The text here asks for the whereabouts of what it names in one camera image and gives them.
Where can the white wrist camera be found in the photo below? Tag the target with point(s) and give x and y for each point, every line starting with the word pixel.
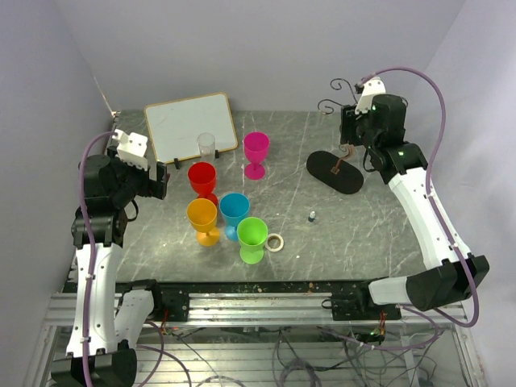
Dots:
pixel 131 148
pixel 368 90

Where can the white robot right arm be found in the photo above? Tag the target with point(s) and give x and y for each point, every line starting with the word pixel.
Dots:
pixel 451 270

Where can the blue plastic wine glass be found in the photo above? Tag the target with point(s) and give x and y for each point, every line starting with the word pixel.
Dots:
pixel 234 207

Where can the copper wire wine glass rack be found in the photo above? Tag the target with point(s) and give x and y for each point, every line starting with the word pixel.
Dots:
pixel 331 170

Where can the orange plastic wine glass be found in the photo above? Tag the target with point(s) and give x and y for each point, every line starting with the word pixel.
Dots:
pixel 203 216

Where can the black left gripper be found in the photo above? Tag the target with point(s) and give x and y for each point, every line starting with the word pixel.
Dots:
pixel 150 187

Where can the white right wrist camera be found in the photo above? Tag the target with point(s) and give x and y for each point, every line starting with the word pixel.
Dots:
pixel 368 90

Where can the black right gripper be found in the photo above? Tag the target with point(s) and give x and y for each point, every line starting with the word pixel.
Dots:
pixel 349 118

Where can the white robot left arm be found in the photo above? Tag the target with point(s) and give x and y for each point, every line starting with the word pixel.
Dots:
pixel 101 349

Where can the white tape roll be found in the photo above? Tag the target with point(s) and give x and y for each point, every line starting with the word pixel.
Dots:
pixel 274 242

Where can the magenta plastic wine glass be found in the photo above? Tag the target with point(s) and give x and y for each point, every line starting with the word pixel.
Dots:
pixel 256 145

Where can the red plastic wine glass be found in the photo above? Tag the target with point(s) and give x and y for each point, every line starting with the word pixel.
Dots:
pixel 202 178

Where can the small framed whiteboard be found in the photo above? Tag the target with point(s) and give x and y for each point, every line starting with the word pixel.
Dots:
pixel 174 127

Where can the clear wine glass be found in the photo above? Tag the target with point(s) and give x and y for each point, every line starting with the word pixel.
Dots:
pixel 206 145

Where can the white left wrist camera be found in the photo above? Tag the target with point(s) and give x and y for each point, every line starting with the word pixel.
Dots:
pixel 131 148

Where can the aluminium mounting rail frame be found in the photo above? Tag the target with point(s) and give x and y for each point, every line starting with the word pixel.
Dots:
pixel 183 305

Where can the green plastic wine glass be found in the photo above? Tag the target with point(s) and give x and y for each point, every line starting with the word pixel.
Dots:
pixel 252 234

